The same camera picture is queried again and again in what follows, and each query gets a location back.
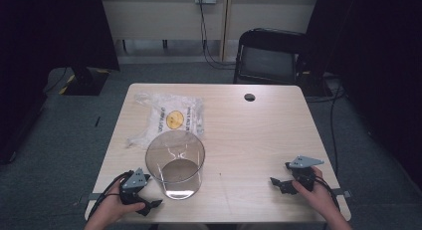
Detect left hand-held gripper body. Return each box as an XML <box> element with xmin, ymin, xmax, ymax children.
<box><xmin>118</xmin><ymin>167</ymin><xmax>151</xmax><ymax>206</ymax></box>

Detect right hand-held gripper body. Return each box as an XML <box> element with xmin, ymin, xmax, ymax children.
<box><xmin>284</xmin><ymin>155</ymin><xmax>325</xmax><ymax>193</ymax></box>

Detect clear plastic bin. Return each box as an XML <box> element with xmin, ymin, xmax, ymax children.
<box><xmin>144</xmin><ymin>129</ymin><xmax>206</xmax><ymax>201</ymax></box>

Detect clear plastic bag yellow print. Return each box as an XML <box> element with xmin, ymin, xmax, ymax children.
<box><xmin>125</xmin><ymin>92</ymin><xmax>205</xmax><ymax>149</ymax></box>

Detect person's right hand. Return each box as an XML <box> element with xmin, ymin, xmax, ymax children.
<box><xmin>292</xmin><ymin>165</ymin><xmax>338</xmax><ymax>218</ymax></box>

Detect person's left hand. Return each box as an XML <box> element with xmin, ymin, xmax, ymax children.
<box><xmin>94</xmin><ymin>180</ymin><xmax>147</xmax><ymax>226</ymax></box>

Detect plain black stand base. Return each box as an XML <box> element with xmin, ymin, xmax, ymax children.
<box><xmin>297</xmin><ymin>71</ymin><xmax>334</xmax><ymax>99</ymax></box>

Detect black stand base yellow stripes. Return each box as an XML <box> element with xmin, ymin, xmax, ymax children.
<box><xmin>59</xmin><ymin>66</ymin><xmax>111</xmax><ymax>97</ymax></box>

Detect black folding chair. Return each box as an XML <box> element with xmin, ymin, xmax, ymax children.
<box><xmin>232</xmin><ymin>27</ymin><xmax>309</xmax><ymax>86</ymax></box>

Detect dark curtain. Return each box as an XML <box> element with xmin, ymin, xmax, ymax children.
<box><xmin>304</xmin><ymin>0</ymin><xmax>422</xmax><ymax>192</ymax></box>
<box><xmin>0</xmin><ymin>0</ymin><xmax>121</xmax><ymax>165</ymax></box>

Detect left hand-held gripper black cable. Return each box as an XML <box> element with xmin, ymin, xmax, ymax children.
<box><xmin>88</xmin><ymin>170</ymin><xmax>134</xmax><ymax>221</ymax></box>

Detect hand-held gripper black cable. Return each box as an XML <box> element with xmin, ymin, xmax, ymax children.
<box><xmin>313</xmin><ymin>174</ymin><xmax>341</xmax><ymax>212</ymax></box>
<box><xmin>88</xmin><ymin>170</ymin><xmax>134</xmax><ymax>221</ymax></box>

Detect right hand-held gripper black cable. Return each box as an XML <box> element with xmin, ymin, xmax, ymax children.
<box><xmin>313</xmin><ymin>174</ymin><xmax>341</xmax><ymax>212</ymax></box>

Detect thin black floor cable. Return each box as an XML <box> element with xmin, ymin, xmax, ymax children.
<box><xmin>44</xmin><ymin>67</ymin><xmax>70</xmax><ymax>95</ymax></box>

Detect black socket cable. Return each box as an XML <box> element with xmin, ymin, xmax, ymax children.
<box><xmin>198</xmin><ymin>0</ymin><xmax>236</xmax><ymax>71</ymax></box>
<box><xmin>200</xmin><ymin>0</ymin><xmax>236</xmax><ymax>67</ymax></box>

